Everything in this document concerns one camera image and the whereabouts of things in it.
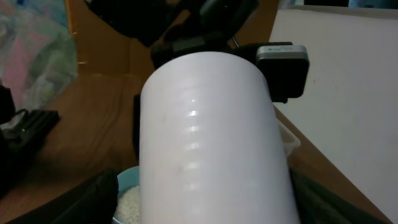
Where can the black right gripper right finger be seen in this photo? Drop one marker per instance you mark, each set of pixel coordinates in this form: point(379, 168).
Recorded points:
point(317, 204)

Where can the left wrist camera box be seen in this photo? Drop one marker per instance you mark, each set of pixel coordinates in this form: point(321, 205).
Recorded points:
point(285, 68)

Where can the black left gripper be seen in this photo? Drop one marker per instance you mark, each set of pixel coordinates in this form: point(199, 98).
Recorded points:
point(172, 30)

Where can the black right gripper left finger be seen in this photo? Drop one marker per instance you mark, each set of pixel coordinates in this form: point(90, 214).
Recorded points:
point(93, 201)

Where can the pink plastic cup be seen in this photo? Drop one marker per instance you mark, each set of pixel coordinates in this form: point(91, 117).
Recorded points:
point(210, 146)

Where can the clear plastic bin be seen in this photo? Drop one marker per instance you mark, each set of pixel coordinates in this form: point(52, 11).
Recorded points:
point(289, 140)

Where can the light blue rice bowl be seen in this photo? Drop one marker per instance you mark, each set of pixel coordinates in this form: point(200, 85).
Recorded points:
point(127, 210)

